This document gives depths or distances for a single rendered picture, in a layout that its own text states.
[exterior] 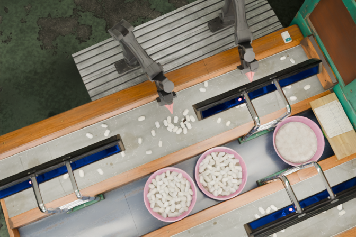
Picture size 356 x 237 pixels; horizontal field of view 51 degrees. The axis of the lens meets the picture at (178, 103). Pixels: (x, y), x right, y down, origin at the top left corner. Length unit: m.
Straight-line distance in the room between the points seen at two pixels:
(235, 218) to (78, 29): 1.91
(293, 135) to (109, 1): 1.84
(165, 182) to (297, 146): 0.72
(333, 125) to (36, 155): 1.56
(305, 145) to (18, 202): 1.51
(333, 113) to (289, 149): 0.30
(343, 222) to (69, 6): 2.46
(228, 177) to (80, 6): 1.89
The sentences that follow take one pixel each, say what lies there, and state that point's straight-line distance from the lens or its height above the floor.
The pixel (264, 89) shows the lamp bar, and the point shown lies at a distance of 1.74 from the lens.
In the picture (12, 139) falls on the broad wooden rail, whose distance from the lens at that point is 2.15.
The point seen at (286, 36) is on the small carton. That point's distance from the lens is 2.21.
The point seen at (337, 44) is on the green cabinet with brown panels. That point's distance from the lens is 2.04.
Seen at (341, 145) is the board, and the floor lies 0.78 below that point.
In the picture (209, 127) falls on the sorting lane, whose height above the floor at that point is 0.74.
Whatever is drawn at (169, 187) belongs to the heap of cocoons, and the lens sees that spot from 1.97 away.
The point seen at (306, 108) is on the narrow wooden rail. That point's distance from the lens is 2.12.
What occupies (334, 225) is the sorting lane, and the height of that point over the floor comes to 0.74.
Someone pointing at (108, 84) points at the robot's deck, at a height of 0.67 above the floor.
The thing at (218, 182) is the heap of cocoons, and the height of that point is 0.74.
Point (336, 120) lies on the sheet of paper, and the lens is 2.14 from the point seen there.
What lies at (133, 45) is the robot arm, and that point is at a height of 1.08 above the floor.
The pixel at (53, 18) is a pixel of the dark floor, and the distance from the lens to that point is 3.21.
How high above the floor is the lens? 2.71
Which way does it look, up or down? 75 degrees down
